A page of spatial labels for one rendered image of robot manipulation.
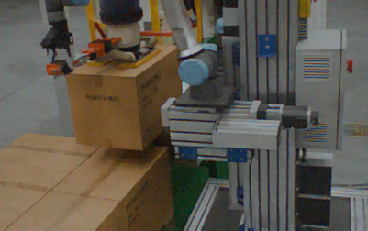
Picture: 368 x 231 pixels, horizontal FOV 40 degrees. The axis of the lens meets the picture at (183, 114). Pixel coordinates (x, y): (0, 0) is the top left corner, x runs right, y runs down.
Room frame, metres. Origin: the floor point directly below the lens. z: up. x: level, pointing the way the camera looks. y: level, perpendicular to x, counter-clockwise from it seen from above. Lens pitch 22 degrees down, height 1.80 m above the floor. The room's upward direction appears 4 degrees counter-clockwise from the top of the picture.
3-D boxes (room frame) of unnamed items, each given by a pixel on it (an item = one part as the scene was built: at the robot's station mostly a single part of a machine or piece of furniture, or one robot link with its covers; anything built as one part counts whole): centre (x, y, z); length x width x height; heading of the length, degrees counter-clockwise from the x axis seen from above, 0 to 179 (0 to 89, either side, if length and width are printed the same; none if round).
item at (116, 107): (2.67, 0.29, 0.87); 0.60 x 0.40 x 0.40; 158
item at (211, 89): (2.09, -0.11, 1.09); 0.15 x 0.15 x 0.10
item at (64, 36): (2.14, 0.50, 1.35); 0.09 x 0.08 x 0.12; 158
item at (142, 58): (2.64, 0.20, 1.10); 0.34 x 0.10 x 0.05; 157
